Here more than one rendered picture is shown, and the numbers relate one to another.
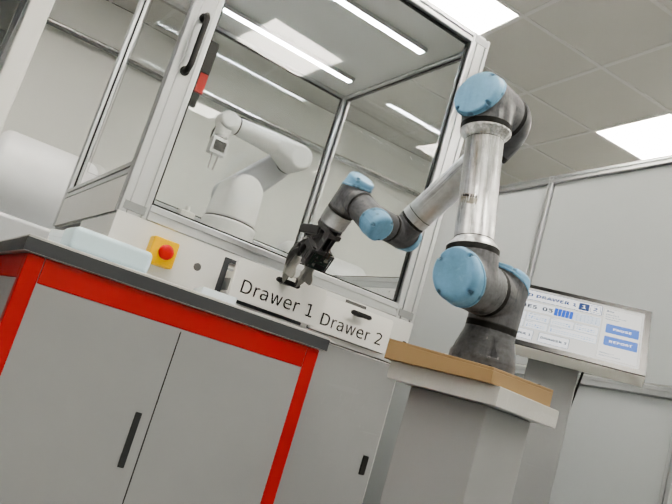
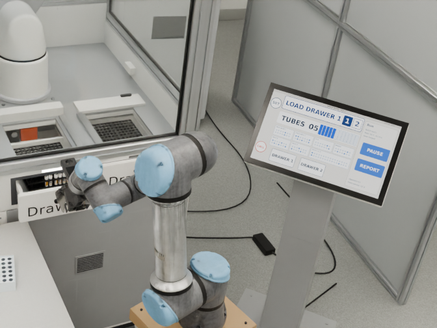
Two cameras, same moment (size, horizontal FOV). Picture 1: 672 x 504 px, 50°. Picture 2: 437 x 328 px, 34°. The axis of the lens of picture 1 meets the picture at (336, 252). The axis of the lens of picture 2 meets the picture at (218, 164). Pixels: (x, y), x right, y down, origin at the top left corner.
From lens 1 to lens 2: 1.75 m
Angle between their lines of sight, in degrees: 44
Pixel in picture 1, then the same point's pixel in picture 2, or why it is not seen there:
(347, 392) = (149, 210)
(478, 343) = (190, 319)
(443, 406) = not seen: outside the picture
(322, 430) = (134, 239)
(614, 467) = (410, 156)
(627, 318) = (384, 134)
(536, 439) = (305, 223)
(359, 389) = not seen: hidden behind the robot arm
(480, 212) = (168, 267)
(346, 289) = (127, 149)
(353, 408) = not seen: hidden behind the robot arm
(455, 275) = (155, 312)
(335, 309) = (120, 170)
